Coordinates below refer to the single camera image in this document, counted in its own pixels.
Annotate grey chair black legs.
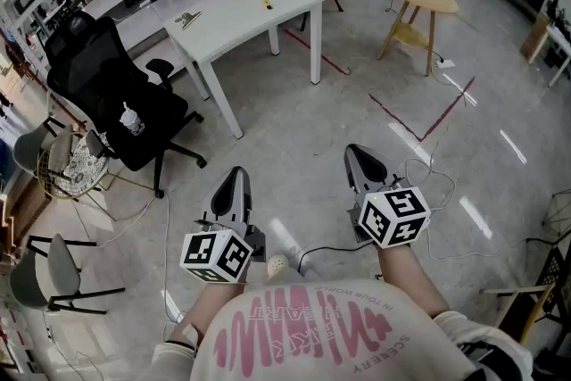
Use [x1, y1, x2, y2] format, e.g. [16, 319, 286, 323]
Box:
[12, 115, 75, 175]
[8, 234, 127, 316]

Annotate person's white printed shirt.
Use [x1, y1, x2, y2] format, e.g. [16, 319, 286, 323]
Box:
[151, 278, 534, 381]

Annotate gold wire chair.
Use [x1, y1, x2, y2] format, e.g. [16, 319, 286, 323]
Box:
[37, 131, 157, 222]

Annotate patterned seat cushion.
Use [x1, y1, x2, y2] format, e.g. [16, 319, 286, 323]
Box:
[62, 133, 111, 197]

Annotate person's right forearm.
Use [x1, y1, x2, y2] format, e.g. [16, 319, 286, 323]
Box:
[377, 244, 450, 319]

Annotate wooden frame chair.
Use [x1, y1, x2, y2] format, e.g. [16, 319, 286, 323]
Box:
[481, 280, 558, 347]

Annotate white table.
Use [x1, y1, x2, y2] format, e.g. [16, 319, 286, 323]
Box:
[162, 0, 327, 140]

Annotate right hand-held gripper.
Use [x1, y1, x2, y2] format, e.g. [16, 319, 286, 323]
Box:
[343, 144, 432, 249]

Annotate person's left forearm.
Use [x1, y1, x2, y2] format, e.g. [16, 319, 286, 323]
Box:
[171, 280, 246, 349]

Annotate white floor cable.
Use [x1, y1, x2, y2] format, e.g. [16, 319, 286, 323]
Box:
[403, 120, 503, 260]

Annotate black floor cable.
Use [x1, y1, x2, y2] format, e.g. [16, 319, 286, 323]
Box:
[296, 245, 380, 277]

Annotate cardboard box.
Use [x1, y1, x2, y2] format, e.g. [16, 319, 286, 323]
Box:
[519, 11, 550, 64]

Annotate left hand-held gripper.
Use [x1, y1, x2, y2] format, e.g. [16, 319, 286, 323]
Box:
[179, 166, 268, 285]

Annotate small white desk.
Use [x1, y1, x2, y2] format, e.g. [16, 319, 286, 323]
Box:
[544, 24, 571, 88]

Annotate black office chair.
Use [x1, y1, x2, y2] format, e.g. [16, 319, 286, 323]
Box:
[44, 11, 209, 200]

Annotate person's white shoe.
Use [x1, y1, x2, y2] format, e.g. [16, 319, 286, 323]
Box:
[266, 253, 291, 280]

